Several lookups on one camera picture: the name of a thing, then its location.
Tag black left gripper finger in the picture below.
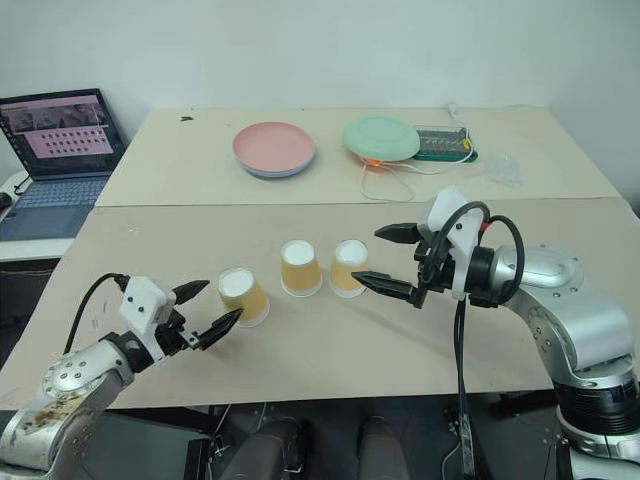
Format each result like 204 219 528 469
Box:
199 308 245 350
173 279 212 305

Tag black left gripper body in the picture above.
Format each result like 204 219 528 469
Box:
154 305 204 358

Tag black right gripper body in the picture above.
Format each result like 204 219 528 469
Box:
409 225 459 309

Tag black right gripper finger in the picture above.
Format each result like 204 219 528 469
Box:
374 222 421 246
351 270 418 302

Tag brown paper cup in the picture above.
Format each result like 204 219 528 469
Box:
217 267 272 329
329 239 372 300
279 240 323 299

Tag mint green plastic plate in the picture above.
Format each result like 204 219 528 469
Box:
342 116 422 164

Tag green box with clear lid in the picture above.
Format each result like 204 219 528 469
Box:
412 125 480 164

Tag clear plastic bag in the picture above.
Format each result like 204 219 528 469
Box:
471 152 525 190

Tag light blue plastic plate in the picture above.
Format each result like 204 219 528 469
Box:
234 148 319 180

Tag dark rounded shape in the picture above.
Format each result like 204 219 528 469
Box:
232 416 312 480
357 415 402 480

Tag pink plastic plate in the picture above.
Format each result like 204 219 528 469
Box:
232 122 318 171

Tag open grey laptop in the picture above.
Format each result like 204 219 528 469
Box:
0 88 128 244

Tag white charging cable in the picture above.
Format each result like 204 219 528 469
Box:
359 101 477 203

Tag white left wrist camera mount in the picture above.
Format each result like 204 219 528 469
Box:
119 276 177 362

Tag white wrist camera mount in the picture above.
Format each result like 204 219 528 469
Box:
418 186 489 301
119 276 177 362

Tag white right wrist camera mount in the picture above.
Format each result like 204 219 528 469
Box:
418 186 489 301

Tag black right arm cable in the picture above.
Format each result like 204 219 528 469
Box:
424 200 526 480

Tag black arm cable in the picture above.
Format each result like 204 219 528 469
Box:
63 272 132 354
424 200 526 480

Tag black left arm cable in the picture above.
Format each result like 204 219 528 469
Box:
63 272 132 354

